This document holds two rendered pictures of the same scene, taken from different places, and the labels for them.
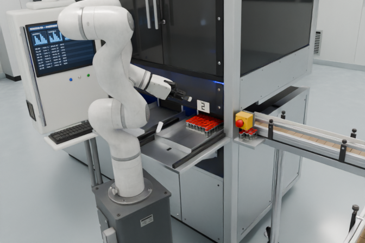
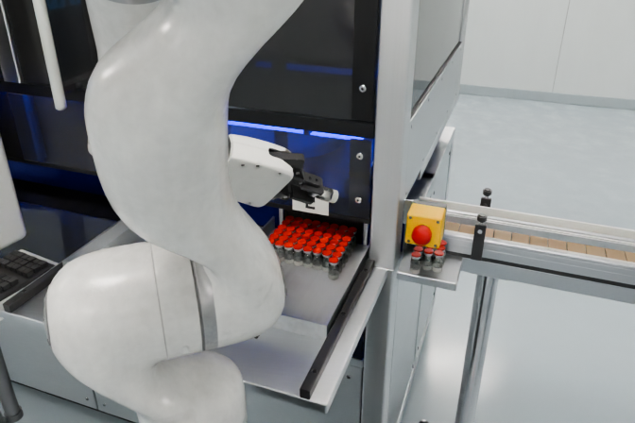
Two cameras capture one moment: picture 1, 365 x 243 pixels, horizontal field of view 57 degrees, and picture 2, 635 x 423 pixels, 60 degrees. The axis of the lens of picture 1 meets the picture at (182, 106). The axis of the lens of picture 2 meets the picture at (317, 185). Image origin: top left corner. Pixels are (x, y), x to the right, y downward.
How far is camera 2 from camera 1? 79 cm
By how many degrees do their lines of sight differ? 21
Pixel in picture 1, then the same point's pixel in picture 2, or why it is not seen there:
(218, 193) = (347, 393)
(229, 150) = (384, 297)
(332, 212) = (508, 357)
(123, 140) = (197, 391)
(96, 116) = (94, 337)
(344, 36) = not seen: hidden behind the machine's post
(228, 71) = (392, 108)
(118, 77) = (217, 172)
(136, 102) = (261, 255)
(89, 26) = not seen: outside the picture
